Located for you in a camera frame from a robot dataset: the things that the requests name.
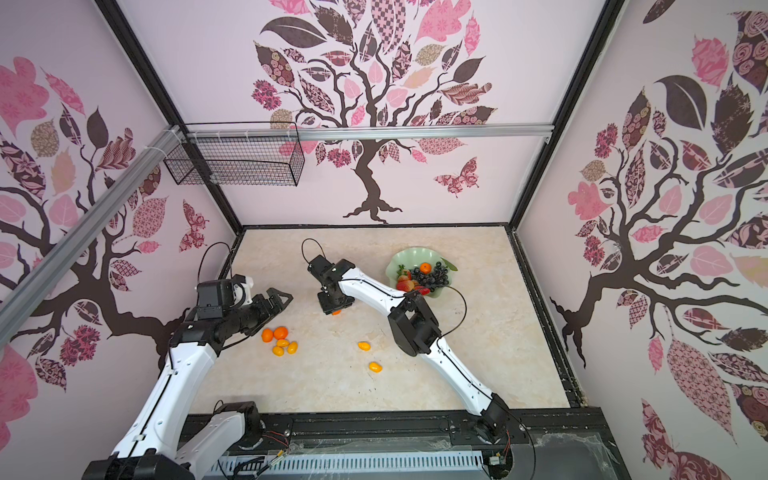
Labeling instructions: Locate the aluminium rail back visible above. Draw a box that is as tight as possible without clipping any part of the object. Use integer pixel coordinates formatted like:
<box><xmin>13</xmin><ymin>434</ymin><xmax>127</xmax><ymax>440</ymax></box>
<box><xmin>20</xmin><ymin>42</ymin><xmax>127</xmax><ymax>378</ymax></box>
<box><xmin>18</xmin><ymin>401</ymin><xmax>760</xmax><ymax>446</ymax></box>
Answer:
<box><xmin>186</xmin><ymin>123</ymin><xmax>554</xmax><ymax>141</ymax></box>

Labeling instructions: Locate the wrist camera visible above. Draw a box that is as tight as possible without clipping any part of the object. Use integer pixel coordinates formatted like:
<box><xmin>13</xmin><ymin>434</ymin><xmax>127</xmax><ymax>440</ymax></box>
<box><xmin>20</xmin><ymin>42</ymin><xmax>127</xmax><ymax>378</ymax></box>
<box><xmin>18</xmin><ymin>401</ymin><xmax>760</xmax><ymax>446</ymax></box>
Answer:
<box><xmin>196</xmin><ymin>274</ymin><xmax>253</xmax><ymax>320</ymax></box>
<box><xmin>307</xmin><ymin>255</ymin><xmax>339</xmax><ymax>287</ymax></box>

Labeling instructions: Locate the black wire basket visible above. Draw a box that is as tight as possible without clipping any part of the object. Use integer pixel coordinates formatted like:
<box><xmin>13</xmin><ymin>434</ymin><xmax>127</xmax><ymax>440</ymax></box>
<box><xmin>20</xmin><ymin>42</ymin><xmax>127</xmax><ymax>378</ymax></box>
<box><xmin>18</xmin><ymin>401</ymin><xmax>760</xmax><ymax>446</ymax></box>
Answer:
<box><xmin>164</xmin><ymin>120</ymin><xmax>305</xmax><ymax>187</ymax></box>

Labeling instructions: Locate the green scalloped fruit bowl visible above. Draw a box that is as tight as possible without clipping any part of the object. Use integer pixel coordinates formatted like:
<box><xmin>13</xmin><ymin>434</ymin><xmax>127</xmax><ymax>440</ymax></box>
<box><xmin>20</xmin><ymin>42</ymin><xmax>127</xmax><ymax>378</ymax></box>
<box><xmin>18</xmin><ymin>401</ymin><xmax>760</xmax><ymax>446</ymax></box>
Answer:
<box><xmin>385</xmin><ymin>247</ymin><xmax>458</xmax><ymax>298</ymax></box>

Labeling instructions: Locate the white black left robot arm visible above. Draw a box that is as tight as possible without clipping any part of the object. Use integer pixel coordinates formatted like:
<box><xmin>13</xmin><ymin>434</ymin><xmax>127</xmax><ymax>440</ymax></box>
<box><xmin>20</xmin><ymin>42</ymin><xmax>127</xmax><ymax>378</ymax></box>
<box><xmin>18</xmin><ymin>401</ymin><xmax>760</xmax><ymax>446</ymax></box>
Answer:
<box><xmin>83</xmin><ymin>275</ymin><xmax>293</xmax><ymax>479</ymax></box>

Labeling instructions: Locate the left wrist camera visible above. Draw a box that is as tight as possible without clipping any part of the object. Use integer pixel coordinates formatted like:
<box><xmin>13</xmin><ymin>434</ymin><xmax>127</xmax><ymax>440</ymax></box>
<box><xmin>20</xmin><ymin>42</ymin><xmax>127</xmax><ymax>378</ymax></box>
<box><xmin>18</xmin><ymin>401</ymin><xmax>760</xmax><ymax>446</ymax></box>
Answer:
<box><xmin>196</xmin><ymin>274</ymin><xmax>253</xmax><ymax>320</ymax></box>

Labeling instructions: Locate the orange mandarin left pile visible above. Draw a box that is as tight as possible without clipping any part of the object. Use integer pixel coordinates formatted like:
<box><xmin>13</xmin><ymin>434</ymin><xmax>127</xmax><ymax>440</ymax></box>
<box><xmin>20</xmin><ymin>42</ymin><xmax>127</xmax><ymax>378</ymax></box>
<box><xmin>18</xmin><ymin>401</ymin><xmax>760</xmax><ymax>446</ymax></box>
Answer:
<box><xmin>273</xmin><ymin>327</ymin><xmax>288</xmax><ymax>340</ymax></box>

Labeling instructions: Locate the dark grape bunch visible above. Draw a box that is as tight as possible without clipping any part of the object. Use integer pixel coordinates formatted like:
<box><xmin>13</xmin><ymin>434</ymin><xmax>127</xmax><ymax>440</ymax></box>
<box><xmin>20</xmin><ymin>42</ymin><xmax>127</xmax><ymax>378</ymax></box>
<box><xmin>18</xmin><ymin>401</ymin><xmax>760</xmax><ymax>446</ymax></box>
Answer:
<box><xmin>410</xmin><ymin>261</ymin><xmax>453</xmax><ymax>292</ymax></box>

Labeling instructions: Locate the white vented strip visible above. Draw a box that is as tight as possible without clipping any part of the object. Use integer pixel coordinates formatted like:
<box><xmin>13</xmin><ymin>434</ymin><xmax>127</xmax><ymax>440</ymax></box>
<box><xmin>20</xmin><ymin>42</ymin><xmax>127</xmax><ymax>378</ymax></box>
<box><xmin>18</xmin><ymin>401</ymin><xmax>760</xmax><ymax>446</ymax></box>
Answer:
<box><xmin>204</xmin><ymin>451</ymin><xmax>488</xmax><ymax>479</ymax></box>

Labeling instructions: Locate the aluminium rail left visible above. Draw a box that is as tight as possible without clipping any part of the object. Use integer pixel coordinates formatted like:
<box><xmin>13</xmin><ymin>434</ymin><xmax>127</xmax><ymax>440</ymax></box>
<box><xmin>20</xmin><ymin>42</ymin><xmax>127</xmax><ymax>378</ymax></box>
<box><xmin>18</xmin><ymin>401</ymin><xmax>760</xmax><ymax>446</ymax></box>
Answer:
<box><xmin>1</xmin><ymin>125</ymin><xmax>183</xmax><ymax>345</ymax></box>

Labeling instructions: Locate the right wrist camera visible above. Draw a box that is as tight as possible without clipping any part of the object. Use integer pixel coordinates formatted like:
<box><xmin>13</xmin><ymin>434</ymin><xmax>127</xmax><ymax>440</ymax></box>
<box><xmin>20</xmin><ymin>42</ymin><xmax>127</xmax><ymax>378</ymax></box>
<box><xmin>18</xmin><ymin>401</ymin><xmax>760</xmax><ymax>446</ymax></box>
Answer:
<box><xmin>307</xmin><ymin>255</ymin><xmax>339</xmax><ymax>287</ymax></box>

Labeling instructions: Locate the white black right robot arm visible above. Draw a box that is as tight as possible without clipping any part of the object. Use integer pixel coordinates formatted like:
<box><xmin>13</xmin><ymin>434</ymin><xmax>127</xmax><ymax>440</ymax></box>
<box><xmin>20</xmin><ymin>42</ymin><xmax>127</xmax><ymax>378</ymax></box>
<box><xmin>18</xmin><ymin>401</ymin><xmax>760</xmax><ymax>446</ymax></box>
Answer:
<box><xmin>307</xmin><ymin>255</ymin><xmax>513</xmax><ymax>444</ymax></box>

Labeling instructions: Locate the aluminium rail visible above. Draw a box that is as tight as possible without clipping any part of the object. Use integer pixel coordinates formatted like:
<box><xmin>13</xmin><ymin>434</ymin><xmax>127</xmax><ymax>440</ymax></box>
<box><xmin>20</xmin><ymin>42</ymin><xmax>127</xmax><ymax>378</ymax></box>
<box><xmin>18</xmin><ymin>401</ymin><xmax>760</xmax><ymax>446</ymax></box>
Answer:
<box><xmin>186</xmin><ymin>123</ymin><xmax>554</xmax><ymax>141</ymax></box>
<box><xmin>1</xmin><ymin>125</ymin><xmax>183</xmax><ymax>345</ymax></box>

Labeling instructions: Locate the black base frame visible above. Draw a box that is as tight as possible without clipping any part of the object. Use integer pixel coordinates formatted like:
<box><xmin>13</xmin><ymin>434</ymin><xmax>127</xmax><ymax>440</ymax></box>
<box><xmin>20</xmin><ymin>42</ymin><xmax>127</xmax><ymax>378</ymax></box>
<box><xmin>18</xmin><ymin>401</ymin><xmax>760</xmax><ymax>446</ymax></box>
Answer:
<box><xmin>110</xmin><ymin>406</ymin><xmax>631</xmax><ymax>480</ymax></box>

